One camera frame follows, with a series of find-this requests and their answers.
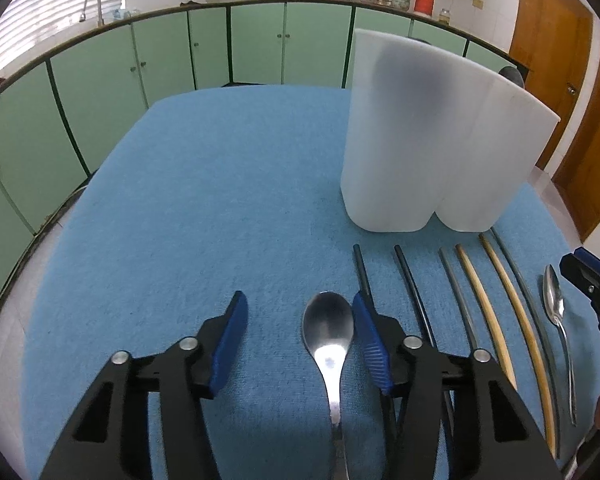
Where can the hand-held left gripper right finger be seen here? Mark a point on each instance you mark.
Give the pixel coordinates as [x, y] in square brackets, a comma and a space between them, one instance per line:
[370, 340]

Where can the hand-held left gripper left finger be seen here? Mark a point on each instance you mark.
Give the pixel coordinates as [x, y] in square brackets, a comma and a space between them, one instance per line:
[230, 340]

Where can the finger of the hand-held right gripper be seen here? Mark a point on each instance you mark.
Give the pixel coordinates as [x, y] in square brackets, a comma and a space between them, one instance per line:
[587, 254]
[587, 280]

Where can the steel spoon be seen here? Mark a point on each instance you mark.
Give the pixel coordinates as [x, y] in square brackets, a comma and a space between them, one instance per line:
[327, 325]
[554, 295]

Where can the grey chopstick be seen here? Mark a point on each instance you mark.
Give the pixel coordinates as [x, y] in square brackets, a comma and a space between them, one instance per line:
[457, 292]
[522, 280]

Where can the black chopstick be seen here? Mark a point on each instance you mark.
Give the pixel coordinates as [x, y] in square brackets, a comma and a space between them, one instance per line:
[412, 285]
[362, 275]

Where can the wooden chopstick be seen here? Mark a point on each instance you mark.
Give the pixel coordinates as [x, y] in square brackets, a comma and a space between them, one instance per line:
[484, 305]
[516, 310]

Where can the white plastic utensil holder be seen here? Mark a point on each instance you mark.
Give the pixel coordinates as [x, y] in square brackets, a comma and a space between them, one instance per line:
[430, 135]

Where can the wooden door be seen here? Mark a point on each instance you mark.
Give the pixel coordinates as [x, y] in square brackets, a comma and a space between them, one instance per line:
[597, 150]
[545, 35]

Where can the blue table mat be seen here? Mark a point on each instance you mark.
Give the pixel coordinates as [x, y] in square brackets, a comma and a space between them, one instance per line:
[230, 185]

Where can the dark chair back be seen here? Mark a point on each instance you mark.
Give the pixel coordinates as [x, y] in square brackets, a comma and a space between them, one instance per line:
[513, 76]

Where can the small glass jar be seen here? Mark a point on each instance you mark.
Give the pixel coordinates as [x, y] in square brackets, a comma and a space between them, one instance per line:
[445, 16]

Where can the green base cabinets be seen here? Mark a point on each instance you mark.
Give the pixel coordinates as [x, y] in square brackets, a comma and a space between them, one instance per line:
[105, 75]

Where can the clear bottles by sink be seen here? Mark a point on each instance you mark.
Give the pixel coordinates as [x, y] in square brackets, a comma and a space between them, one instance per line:
[127, 13]

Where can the chrome kitchen faucet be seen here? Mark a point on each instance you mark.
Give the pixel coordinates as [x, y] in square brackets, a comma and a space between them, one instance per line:
[98, 2]

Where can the white window blinds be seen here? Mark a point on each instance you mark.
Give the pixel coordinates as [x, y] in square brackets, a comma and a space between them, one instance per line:
[55, 5]

